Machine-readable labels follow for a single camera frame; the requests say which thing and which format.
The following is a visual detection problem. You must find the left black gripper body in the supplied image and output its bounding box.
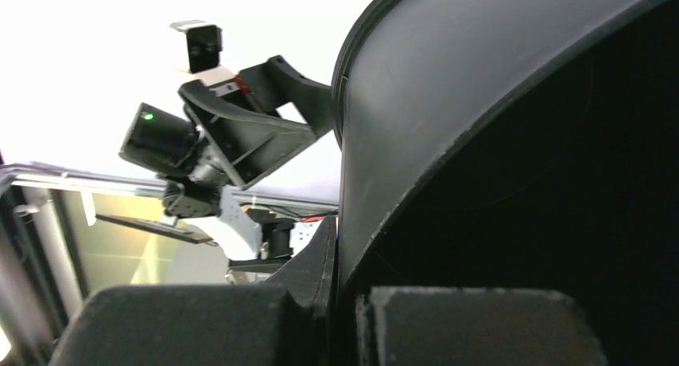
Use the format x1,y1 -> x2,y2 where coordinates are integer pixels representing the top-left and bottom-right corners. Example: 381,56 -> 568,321
178,78 -> 255,190

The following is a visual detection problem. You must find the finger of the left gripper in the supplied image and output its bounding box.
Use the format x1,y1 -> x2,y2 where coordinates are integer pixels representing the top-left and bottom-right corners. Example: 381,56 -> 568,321
178,79 -> 318,191
239,55 -> 335,137

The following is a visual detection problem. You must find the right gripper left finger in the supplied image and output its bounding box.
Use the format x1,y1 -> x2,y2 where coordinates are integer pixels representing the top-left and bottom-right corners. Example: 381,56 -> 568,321
50,217 -> 336,365

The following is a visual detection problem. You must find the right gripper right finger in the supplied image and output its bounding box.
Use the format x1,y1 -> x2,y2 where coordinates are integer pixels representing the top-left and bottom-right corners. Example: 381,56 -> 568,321
356,287 -> 609,365

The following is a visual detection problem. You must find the large black cylindrical container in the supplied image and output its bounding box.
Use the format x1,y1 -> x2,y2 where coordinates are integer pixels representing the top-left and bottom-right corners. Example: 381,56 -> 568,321
331,0 -> 678,365

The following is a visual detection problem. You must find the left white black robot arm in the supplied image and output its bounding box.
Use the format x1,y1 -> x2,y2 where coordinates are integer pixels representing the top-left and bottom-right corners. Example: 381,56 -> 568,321
119,56 -> 333,273

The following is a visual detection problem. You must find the aluminium frame rail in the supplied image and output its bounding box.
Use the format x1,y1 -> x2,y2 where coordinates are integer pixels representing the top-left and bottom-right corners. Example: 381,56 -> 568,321
1,163 -> 339,212

